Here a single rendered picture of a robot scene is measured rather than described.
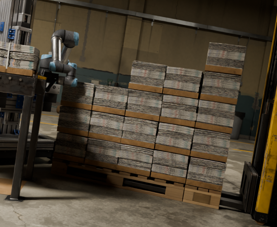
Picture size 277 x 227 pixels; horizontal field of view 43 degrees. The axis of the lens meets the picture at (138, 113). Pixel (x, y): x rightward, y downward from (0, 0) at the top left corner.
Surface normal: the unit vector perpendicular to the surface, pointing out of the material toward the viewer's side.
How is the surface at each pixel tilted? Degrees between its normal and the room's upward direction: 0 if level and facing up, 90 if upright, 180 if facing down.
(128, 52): 90
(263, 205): 90
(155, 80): 90
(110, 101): 90
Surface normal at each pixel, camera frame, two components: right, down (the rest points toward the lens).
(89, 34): 0.13, 0.07
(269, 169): -0.21, 0.02
